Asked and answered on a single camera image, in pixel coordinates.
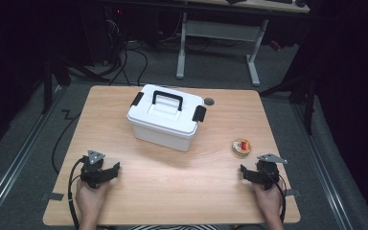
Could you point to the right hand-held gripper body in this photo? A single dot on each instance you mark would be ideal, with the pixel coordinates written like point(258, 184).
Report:
point(268, 174)

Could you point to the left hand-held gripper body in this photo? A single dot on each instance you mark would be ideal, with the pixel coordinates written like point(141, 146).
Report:
point(91, 172)

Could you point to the round yellow tin red label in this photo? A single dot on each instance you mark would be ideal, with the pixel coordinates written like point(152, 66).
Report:
point(241, 147)

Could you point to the white plastic storage box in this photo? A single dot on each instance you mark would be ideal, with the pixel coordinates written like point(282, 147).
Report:
point(163, 139)

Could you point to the person's right hand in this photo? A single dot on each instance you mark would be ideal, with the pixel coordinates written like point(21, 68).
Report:
point(270, 202)

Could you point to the person's left hand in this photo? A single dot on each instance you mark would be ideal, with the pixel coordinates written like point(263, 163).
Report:
point(89, 201)

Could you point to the grey tape strip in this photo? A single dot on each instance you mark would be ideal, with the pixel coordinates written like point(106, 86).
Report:
point(293, 192)
point(52, 196)

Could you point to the black metal stand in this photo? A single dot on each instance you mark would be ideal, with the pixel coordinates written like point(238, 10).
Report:
point(308, 105)
point(48, 83)

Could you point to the grey round table grommet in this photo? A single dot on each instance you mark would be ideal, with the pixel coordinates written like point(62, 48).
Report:
point(209, 101)

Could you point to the black white striped shirt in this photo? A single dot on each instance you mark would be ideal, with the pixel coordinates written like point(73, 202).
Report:
point(172, 227)

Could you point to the small red object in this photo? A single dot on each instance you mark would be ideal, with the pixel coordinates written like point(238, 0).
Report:
point(275, 45)

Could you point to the dark computer tower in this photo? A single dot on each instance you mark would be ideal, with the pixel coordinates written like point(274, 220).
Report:
point(102, 35)

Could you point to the white-legged wooden desk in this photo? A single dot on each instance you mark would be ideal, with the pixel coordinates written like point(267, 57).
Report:
point(223, 30)

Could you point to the metal floor rail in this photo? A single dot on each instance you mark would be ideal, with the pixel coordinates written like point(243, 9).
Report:
point(322, 172)
point(16, 159)

